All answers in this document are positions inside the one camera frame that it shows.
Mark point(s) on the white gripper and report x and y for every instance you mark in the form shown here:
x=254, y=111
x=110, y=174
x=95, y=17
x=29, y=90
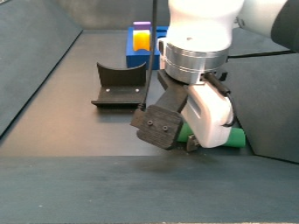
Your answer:
x=208, y=112

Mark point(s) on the green oval cylinder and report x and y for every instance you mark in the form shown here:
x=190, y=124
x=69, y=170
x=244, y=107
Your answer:
x=237, y=137

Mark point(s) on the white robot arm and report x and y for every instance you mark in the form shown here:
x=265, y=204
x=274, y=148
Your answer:
x=196, y=51

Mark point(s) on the black curved fixture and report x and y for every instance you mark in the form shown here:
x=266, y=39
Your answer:
x=122, y=87

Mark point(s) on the blue foam shape board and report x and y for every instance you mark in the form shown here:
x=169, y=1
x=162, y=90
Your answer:
x=136, y=58

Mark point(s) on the yellow notched block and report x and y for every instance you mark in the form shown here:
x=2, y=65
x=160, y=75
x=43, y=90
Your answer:
x=142, y=40

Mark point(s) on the purple rectangular block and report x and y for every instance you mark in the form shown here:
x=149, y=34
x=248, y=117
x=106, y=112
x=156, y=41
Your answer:
x=142, y=25

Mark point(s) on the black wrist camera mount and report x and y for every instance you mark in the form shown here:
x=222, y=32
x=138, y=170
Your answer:
x=161, y=121

